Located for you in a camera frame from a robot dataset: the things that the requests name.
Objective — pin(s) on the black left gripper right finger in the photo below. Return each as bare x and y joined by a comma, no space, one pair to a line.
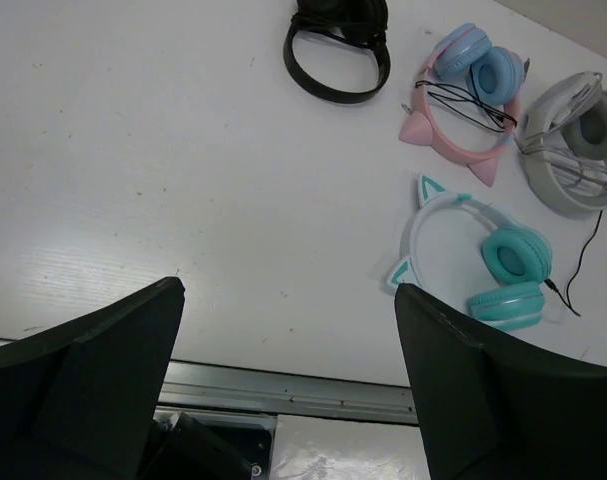
491,406

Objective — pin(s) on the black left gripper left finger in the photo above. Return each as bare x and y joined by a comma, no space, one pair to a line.
76,400

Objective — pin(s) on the grey white headphones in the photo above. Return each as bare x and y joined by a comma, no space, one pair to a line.
563,142

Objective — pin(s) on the black headphones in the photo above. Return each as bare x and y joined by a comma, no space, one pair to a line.
337,50

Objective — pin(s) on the pink blue cat-ear headphones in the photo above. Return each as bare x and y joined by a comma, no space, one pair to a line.
465,67

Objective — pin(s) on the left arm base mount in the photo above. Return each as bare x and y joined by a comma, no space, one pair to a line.
207,444

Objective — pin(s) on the teal white cat-ear headphones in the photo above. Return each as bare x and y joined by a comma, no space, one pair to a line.
519,258

